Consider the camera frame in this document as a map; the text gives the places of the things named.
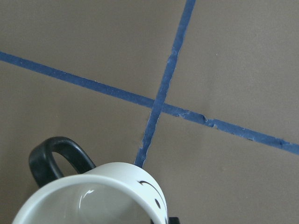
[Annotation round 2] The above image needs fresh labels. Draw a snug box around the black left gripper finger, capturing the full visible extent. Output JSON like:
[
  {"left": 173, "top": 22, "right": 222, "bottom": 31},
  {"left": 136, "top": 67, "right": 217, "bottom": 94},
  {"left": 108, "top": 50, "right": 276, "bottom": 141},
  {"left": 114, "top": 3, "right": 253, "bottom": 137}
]
[{"left": 168, "top": 217, "right": 179, "bottom": 224}]

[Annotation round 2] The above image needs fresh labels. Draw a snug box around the white mug black handle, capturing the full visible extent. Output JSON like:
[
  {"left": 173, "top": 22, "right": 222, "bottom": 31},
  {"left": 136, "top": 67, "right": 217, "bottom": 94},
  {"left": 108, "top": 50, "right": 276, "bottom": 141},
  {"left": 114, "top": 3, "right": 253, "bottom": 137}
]
[{"left": 13, "top": 137, "right": 169, "bottom": 224}]

